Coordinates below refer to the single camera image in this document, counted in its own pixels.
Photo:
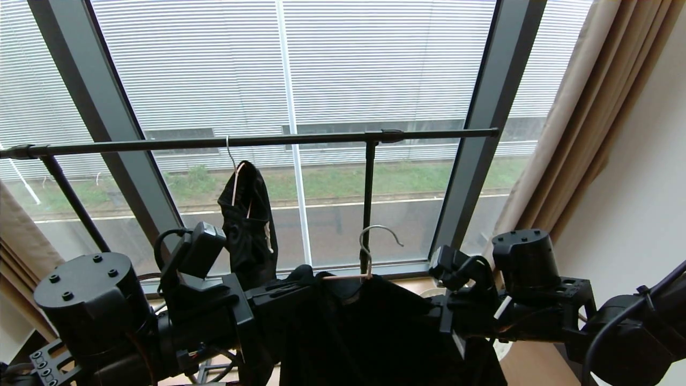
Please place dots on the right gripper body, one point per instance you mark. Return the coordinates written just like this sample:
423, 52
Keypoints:
482, 319

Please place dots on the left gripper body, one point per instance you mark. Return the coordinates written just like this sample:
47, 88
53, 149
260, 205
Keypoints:
214, 321

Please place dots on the black shorts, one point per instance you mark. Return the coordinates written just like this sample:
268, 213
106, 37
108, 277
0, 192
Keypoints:
249, 236

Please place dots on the black garment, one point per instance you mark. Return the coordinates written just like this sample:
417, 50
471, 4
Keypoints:
364, 332

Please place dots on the pink clothes hanger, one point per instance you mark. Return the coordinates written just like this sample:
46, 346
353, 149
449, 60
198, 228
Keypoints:
230, 153
364, 252

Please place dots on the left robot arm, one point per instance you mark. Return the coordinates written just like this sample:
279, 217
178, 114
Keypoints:
91, 305

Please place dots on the white laundry basket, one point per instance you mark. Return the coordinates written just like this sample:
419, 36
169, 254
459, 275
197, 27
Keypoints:
502, 349

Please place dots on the black clothes rack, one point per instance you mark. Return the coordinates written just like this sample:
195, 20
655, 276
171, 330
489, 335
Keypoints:
214, 142

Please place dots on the beige curtain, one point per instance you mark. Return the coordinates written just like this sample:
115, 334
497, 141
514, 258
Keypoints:
589, 107
27, 241

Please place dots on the window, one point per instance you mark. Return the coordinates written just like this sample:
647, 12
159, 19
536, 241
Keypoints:
107, 107

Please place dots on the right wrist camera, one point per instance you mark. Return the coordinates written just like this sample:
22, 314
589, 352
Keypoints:
455, 268

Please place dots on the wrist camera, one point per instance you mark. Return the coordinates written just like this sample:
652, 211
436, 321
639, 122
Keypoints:
201, 249
455, 268

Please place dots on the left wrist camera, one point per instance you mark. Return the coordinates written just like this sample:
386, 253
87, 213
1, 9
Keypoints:
201, 249

